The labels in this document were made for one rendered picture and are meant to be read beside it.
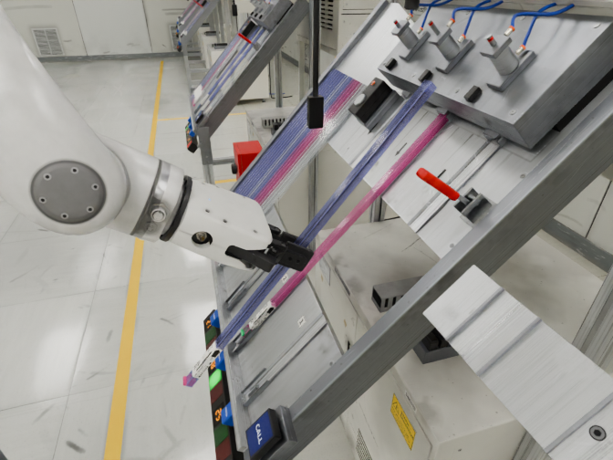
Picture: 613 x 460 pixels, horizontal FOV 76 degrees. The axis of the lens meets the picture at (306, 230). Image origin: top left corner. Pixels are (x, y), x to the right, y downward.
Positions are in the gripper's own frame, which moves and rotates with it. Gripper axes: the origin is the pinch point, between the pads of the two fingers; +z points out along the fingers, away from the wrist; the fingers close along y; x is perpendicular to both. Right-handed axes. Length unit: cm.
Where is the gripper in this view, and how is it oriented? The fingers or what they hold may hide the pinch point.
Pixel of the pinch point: (292, 251)
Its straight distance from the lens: 49.8
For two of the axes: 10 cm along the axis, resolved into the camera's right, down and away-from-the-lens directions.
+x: -5.2, 7.9, 3.2
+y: -2.8, -5.1, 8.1
